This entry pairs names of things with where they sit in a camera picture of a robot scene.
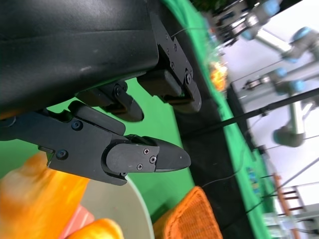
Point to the pale green bowl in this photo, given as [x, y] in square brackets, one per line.
[119, 206]

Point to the orange striped bread bun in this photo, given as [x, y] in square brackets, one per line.
[99, 230]

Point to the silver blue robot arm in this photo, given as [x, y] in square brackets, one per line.
[274, 42]
[299, 117]

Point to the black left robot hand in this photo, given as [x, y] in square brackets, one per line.
[74, 49]

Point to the clear bag yellow toys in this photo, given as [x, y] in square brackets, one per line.
[219, 74]

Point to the orange wicker basket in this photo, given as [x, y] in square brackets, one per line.
[189, 214]

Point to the brown wooden stool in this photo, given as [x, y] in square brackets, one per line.
[282, 199]

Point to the green tablecloth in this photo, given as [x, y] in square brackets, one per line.
[159, 124]

